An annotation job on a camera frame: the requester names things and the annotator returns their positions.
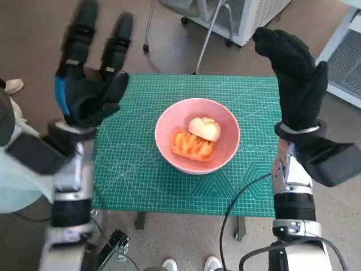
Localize person's white shoe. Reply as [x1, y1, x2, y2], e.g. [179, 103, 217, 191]
[161, 258, 178, 271]
[203, 255, 222, 271]

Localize pale round bread bun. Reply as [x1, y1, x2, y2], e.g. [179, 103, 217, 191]
[188, 116, 222, 142]

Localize orange striped bread loaf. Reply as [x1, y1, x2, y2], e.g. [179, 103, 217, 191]
[170, 129, 216, 162]

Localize green cutting mat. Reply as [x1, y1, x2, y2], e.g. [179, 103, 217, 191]
[91, 73, 283, 218]

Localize black left hand blue tape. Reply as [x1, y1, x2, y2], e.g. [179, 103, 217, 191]
[54, 0, 134, 128]

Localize long black robot cable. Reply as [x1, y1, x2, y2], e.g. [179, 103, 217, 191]
[219, 173, 272, 271]

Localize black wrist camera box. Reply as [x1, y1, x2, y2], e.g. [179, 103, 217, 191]
[295, 140, 361, 188]
[5, 132, 77, 176]

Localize pink bowl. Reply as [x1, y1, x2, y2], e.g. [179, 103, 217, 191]
[154, 98, 241, 174]

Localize grey office chair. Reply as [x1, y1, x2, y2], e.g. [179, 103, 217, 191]
[142, 0, 235, 76]

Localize dark table leg with caster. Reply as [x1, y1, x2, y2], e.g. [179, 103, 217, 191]
[232, 216, 245, 242]

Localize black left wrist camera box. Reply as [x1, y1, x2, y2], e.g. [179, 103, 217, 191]
[5, 132, 77, 176]

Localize black metal stand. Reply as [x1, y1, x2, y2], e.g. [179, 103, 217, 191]
[96, 229, 131, 271]

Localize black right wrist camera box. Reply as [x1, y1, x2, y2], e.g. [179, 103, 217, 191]
[295, 140, 361, 188]

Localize looped black robot cable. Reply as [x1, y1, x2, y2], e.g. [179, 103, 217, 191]
[239, 238, 349, 271]

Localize white cabinet with mesh panel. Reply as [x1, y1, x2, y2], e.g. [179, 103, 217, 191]
[314, 7, 361, 110]

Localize white cabinet with fine grille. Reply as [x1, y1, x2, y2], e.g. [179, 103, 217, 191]
[179, 0, 294, 47]

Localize thin black floor cable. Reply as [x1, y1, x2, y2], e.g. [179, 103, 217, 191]
[10, 209, 111, 241]

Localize black gloved right hand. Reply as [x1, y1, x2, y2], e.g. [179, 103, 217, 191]
[252, 27, 329, 132]

